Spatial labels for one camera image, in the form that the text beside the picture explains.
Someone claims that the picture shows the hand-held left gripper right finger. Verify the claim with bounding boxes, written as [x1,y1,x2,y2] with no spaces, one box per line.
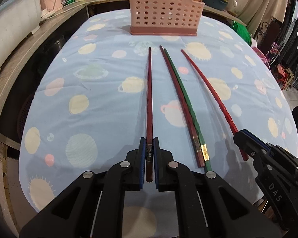
[153,137,282,238]

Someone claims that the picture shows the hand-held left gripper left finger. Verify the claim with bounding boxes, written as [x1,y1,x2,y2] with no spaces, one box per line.
[19,137,146,238]

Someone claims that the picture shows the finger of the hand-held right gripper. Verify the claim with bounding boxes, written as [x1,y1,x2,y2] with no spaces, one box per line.
[246,130,298,172]
[233,129,276,169]

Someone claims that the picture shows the red chopstick with dark band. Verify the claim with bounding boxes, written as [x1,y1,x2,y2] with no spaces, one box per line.
[181,50,249,161]

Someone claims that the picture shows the pink perforated plastic basket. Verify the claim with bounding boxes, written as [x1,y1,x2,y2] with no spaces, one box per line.
[128,0,205,36]

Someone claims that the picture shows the dark red chopstick gold band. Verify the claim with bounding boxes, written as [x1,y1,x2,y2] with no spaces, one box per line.
[159,45,206,168]

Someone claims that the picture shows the green chopstick with gold label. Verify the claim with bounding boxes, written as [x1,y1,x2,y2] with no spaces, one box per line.
[164,48,214,174]

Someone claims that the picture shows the green cloth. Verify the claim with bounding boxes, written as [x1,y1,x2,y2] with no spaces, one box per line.
[230,21,254,46]

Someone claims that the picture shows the hanging clothes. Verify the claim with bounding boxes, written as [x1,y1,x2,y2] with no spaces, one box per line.
[268,0,298,92]

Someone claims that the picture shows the red perforated basket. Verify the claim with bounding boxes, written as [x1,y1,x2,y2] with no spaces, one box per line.
[16,93,40,140]

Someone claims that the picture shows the beige curtain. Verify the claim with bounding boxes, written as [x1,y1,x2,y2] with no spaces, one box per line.
[223,0,290,37]

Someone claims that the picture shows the grey wooden counter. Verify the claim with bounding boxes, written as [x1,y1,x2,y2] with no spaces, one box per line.
[0,0,247,154]

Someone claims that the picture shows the white plastic bin blue rim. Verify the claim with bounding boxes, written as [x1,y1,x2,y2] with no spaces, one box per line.
[0,0,44,80]

